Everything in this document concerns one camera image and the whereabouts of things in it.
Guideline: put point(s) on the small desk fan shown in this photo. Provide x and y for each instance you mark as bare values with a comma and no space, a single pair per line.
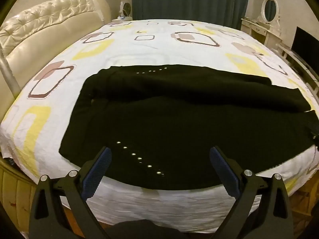
126,9

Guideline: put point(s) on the black flat screen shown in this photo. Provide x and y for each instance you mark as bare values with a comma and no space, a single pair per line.
304,42

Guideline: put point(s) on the wooden bed frame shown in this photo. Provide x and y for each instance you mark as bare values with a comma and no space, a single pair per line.
15,191

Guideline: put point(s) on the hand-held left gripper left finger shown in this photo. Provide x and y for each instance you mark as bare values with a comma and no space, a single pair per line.
97,176

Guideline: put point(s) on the white oval vanity mirror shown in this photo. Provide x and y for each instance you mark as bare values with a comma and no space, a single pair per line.
270,8

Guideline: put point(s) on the cream tufted headboard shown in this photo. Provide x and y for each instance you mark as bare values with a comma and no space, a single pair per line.
49,22

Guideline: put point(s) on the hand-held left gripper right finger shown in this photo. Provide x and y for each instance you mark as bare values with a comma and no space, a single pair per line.
224,171

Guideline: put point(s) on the white dressing table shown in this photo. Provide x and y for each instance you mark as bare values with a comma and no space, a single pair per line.
259,31

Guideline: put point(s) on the dark green curtain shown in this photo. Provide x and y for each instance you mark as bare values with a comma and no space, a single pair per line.
187,0

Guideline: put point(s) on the person's dark clothing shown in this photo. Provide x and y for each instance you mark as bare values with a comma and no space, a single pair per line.
147,230

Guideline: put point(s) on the black pants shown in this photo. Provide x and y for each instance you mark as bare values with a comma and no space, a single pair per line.
174,119

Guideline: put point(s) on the white low cabinet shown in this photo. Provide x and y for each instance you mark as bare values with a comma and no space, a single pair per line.
295,59

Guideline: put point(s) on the white patterned bed sheet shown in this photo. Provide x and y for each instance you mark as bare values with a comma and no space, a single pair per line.
124,54

